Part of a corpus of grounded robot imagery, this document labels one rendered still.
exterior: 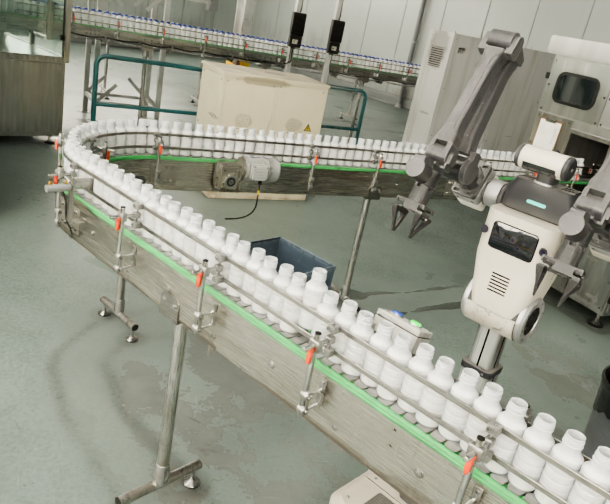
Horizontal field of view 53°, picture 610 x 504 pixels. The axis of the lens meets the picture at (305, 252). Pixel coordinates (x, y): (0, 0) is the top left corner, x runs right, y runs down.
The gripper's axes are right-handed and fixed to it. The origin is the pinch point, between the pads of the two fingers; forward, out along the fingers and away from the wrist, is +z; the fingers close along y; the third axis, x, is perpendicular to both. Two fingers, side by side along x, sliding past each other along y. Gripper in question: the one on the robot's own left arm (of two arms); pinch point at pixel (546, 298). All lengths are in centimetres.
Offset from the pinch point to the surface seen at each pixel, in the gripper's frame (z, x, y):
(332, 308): 26, -17, -42
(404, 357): 27.8, -20.2, -18.8
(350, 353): 33.9, -17.2, -32.2
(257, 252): 23, -14, -72
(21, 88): 10, 212, -552
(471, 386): 25.8, -22.4, -2.2
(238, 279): 33, -10, -76
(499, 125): -222, 601, -232
